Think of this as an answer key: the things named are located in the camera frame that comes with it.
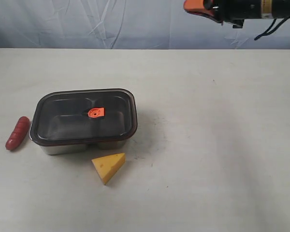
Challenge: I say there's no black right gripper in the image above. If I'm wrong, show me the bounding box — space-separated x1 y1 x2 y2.
183 0 261 29

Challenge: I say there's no dark transparent lunch box lid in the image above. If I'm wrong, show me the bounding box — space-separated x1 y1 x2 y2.
29 88 137 147

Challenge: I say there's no yellow toy cheese wedge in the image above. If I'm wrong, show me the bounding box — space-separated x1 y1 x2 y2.
91 153 126 185

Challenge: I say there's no red toy sausage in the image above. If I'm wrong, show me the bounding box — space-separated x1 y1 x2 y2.
5 116 30 151

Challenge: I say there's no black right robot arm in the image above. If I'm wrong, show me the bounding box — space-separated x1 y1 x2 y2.
183 0 290 29

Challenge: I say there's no blue-grey backdrop cloth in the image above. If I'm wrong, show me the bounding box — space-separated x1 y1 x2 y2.
0 0 290 49

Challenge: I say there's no stainless steel lunch box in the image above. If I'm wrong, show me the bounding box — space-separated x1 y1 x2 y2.
29 118 138 156

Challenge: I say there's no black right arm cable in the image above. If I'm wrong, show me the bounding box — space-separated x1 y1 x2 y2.
254 14 290 41

